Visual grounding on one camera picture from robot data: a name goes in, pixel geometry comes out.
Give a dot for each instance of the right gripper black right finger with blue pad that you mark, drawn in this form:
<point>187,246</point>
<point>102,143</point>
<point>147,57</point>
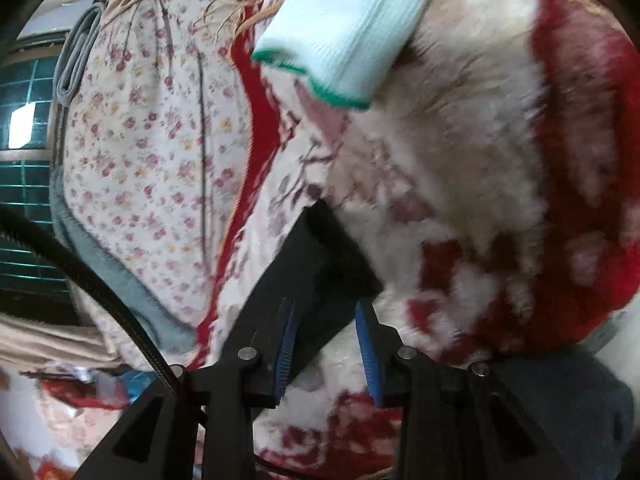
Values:
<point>455,424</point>

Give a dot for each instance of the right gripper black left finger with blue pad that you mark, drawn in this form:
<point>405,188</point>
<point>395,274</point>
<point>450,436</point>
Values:
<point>156,437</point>

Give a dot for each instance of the black pants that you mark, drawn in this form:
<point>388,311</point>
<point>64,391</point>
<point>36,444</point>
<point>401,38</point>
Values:
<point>306,296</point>

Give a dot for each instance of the grey-blue fuzzy cardigan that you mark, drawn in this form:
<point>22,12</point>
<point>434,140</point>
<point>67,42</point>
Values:
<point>120,284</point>

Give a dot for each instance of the beige curtain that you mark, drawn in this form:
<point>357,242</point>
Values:
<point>30,346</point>

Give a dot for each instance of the window with green grille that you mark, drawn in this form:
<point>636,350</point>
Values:
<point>26,156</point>

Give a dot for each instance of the red white floral fleece blanket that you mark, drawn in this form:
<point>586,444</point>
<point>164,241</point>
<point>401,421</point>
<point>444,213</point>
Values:
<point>493,185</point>

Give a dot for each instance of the floral print quilt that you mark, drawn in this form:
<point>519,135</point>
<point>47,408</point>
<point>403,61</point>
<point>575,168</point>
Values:
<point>154,156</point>

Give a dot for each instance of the folded grey towel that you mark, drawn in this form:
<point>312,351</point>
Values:
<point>74,55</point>

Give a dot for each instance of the white glove green cuff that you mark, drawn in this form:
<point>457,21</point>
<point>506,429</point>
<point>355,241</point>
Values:
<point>344,48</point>

